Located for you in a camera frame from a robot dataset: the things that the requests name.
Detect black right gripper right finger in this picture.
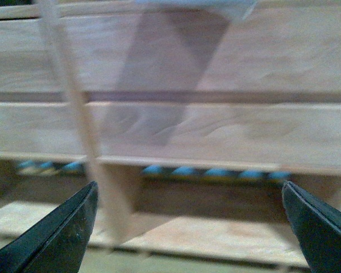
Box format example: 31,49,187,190
282,181,341,272

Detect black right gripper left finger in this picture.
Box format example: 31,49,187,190
0,181,98,272

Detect light wooden shelf cabinet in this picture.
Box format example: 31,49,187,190
0,1,341,272

